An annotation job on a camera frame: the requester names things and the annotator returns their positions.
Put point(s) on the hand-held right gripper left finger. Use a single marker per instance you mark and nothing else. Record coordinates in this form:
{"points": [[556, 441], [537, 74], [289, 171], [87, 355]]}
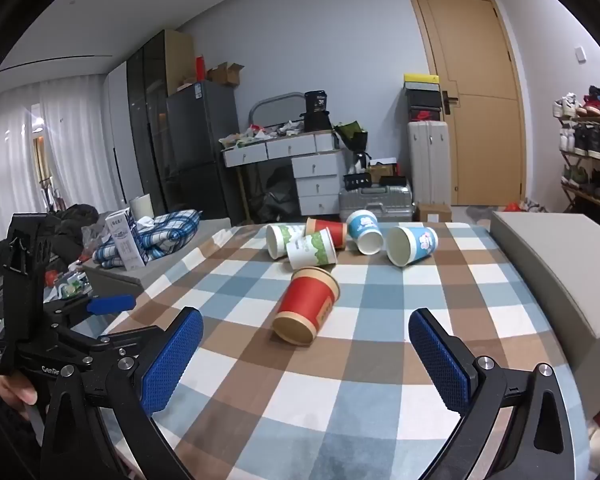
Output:
{"points": [[172, 360]]}

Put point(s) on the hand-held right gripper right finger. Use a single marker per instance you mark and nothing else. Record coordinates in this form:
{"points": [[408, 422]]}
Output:
{"points": [[440, 365]]}

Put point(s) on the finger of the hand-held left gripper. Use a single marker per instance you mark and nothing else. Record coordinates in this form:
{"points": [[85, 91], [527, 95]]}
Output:
{"points": [[122, 342], [111, 303]]}

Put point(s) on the red paper cup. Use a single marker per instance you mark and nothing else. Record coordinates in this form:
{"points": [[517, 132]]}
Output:
{"points": [[332, 230], [305, 300]]}

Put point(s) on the blue paper cup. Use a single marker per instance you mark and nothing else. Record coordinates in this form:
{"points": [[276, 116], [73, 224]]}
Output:
{"points": [[362, 227], [417, 242]]}

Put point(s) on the green and white paper cup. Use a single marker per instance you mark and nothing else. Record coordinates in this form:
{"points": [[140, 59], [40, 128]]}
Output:
{"points": [[312, 252], [279, 240]]}

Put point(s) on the person's left hand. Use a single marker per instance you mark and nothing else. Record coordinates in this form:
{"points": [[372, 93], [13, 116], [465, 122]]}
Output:
{"points": [[15, 390]]}

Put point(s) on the clear plastic bag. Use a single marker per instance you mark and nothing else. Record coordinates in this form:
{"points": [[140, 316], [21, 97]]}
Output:
{"points": [[72, 282]]}

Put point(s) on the white carton box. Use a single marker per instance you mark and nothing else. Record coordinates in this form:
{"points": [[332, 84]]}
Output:
{"points": [[125, 242]]}

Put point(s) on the checked tablecloth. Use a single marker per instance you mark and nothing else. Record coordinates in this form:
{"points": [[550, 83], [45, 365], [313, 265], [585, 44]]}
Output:
{"points": [[370, 360]]}

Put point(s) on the black jacket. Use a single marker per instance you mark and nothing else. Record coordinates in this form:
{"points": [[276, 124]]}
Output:
{"points": [[75, 222]]}

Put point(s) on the blue plaid cloth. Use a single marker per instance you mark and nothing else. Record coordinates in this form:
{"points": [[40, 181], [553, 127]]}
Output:
{"points": [[167, 230]]}

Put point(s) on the white paper towel roll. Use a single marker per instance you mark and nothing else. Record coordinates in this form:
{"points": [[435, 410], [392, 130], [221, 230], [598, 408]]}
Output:
{"points": [[141, 206]]}

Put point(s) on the white curtain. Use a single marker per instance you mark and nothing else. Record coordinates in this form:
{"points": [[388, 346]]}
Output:
{"points": [[40, 150]]}

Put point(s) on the brown cardboard box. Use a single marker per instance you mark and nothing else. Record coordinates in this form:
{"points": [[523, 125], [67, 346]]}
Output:
{"points": [[432, 211]]}

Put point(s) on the silver suitcase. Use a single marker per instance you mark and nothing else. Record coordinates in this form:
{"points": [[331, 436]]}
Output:
{"points": [[375, 201]]}

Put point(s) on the grey refrigerator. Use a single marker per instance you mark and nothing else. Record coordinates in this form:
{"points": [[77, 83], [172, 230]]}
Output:
{"points": [[205, 150]]}

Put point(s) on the flat black box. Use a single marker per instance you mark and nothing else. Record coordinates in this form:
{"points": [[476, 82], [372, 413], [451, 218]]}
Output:
{"points": [[393, 181]]}

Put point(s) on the black bag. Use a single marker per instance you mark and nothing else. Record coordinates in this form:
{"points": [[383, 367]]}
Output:
{"points": [[275, 195]]}

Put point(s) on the black glass cabinet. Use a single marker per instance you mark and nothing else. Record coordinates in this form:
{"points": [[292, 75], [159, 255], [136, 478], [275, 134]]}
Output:
{"points": [[150, 110]]}

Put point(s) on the small black box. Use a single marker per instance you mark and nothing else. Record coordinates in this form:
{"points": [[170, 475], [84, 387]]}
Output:
{"points": [[356, 180]]}

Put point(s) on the small cardboard box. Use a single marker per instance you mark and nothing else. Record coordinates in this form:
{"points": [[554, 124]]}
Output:
{"points": [[382, 169]]}

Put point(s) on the white suitcase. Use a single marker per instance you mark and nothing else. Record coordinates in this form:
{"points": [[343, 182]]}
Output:
{"points": [[430, 160]]}

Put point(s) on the pile of desk clutter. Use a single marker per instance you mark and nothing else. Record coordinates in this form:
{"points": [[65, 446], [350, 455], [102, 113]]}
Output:
{"points": [[252, 135]]}

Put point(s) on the white desk with drawers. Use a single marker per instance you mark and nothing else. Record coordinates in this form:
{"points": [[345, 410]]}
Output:
{"points": [[280, 147]]}

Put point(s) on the wooden door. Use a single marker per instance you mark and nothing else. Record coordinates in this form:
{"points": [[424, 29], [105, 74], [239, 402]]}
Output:
{"points": [[480, 135]]}

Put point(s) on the red and black shoe box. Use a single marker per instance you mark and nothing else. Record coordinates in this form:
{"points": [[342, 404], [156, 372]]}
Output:
{"points": [[424, 114]]}

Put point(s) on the open cardboard box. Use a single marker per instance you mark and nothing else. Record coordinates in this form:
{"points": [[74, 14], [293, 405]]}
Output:
{"points": [[225, 75]]}

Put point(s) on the wooden shoe rack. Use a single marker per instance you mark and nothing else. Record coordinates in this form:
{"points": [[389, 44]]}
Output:
{"points": [[596, 162]]}

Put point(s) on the rows of shoes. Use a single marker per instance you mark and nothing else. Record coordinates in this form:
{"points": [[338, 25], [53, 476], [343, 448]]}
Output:
{"points": [[592, 140]]}

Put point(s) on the yellow shoe box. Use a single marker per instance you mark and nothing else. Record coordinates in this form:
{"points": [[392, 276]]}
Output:
{"points": [[420, 78]]}

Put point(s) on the grey metal bed frame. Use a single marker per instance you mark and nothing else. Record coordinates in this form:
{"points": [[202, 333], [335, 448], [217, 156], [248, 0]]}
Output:
{"points": [[272, 101]]}

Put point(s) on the white light switch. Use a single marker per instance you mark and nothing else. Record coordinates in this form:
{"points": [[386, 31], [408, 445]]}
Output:
{"points": [[580, 54]]}

